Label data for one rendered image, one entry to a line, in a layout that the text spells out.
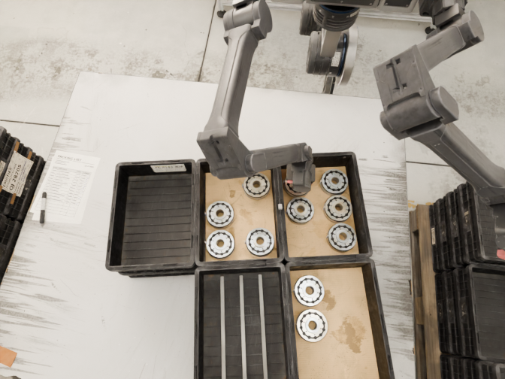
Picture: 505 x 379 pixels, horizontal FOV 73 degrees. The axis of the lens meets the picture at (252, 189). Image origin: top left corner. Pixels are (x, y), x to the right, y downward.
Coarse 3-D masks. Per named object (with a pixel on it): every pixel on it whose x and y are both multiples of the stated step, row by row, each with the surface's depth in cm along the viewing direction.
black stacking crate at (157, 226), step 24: (120, 168) 129; (144, 168) 132; (120, 192) 128; (144, 192) 135; (168, 192) 135; (120, 216) 127; (144, 216) 131; (168, 216) 131; (120, 240) 126; (144, 240) 128; (168, 240) 128; (120, 264) 125; (144, 264) 125
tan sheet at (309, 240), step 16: (320, 176) 137; (320, 192) 134; (320, 208) 132; (336, 208) 132; (288, 224) 130; (304, 224) 130; (320, 224) 129; (352, 224) 129; (288, 240) 127; (304, 240) 127; (320, 240) 127
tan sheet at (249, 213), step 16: (208, 176) 137; (208, 192) 135; (224, 192) 134; (240, 192) 134; (240, 208) 132; (256, 208) 132; (272, 208) 132; (208, 224) 130; (240, 224) 130; (256, 224) 130; (272, 224) 130; (240, 240) 128; (208, 256) 125; (240, 256) 125; (256, 256) 125; (272, 256) 125
